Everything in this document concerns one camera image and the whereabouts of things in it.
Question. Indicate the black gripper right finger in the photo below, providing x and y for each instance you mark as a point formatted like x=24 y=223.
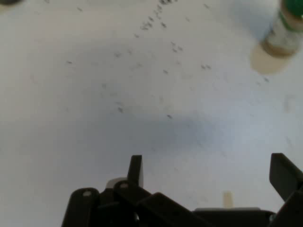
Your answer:
x=287 y=179

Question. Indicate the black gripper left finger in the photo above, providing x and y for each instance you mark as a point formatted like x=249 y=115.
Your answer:
x=136 y=170

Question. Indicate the beige tape strip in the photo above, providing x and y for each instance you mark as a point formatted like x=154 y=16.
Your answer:
x=228 y=199

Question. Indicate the spice jar with green cap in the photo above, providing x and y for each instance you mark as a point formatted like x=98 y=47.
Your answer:
x=281 y=35

